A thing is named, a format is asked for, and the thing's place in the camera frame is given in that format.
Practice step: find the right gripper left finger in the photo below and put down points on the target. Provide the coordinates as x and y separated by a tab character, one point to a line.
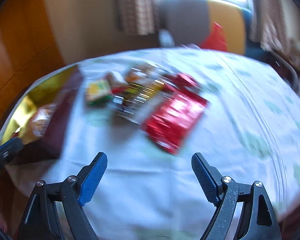
40	219

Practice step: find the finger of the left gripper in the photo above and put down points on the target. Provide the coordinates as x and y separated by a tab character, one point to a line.
9	150

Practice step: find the small red brown candy packet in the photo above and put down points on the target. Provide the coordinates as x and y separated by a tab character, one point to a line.
38	123

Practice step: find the long red snack packet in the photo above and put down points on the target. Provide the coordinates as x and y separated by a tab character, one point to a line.
170	123

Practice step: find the dark yellow snack packet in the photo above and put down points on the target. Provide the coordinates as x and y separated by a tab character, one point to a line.
137	102

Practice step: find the shiny red foil snack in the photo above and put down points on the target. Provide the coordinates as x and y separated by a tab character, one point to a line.
180	81

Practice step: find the clear bag orange bottom snack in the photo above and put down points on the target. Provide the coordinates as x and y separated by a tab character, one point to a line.
146	75

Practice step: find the gold tin box maroon sides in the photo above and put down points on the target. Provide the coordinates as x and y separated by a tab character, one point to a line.
61	88

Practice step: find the white tablecloth green clouds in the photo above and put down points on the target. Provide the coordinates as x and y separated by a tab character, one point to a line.
250	131

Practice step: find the green yellow cracker packet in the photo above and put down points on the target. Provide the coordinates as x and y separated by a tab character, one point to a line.
98	91

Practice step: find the orange cracker stick packet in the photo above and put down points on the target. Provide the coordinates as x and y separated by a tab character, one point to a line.
116	81

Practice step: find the red plastic bag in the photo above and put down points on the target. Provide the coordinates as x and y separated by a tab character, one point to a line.
216	40

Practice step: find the left pink curtain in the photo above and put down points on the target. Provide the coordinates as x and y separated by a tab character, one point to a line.
138	17

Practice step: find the pink curtain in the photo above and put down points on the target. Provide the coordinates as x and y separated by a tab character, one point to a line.
138	17
276	25

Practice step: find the right pink curtain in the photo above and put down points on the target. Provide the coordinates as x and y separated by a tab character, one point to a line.
276	25

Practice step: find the grey yellow blue sofa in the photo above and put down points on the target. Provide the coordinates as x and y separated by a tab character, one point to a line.
184	22

